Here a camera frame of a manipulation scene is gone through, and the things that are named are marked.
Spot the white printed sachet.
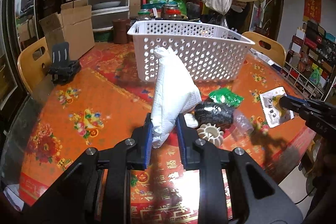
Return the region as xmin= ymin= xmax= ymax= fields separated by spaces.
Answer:
xmin=260 ymin=87 xmax=294 ymax=128

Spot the black mesh bundle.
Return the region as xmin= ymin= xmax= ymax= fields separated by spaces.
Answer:
xmin=194 ymin=101 xmax=235 ymax=126

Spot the white paper towel pack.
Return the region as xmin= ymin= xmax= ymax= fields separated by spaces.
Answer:
xmin=151 ymin=46 xmax=202 ymax=148

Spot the green foil snack bag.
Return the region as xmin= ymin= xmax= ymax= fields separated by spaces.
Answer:
xmin=209 ymin=88 xmax=244 ymax=108

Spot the white plastic gear toy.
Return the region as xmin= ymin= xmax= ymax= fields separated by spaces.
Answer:
xmin=197 ymin=123 xmax=224 ymax=148

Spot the shelf of boxes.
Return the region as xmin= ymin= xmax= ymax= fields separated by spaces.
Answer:
xmin=280 ymin=20 xmax=335 ymax=101

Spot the clear plastic cup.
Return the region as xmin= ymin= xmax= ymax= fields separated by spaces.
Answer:
xmin=232 ymin=109 xmax=254 ymax=140

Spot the red floral tablecloth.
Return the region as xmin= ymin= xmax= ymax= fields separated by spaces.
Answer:
xmin=18 ymin=43 xmax=315 ymax=223

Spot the right wooden chair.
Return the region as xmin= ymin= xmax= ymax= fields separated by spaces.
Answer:
xmin=243 ymin=31 xmax=286 ymax=67

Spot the wooden chair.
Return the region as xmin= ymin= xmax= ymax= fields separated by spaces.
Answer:
xmin=18 ymin=37 xmax=51 ymax=94
xmin=243 ymin=31 xmax=286 ymax=67

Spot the white perforated plastic basket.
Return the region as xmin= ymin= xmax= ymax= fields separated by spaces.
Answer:
xmin=127 ymin=20 xmax=255 ymax=82

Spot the brown ceramic mug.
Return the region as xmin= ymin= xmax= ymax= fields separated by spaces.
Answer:
xmin=113 ymin=19 xmax=130 ymax=44

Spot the left wooden chair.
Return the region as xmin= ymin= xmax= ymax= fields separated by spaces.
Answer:
xmin=18 ymin=37 xmax=51 ymax=94

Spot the brown cardboard box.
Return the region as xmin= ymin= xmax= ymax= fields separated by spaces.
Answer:
xmin=39 ymin=0 xmax=95 ymax=60

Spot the red lid glass jar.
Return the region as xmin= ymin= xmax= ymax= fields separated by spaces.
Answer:
xmin=161 ymin=3 xmax=182 ymax=20

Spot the red wall scroll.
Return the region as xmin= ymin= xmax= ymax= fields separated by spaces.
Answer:
xmin=303 ymin=0 xmax=322 ymax=23

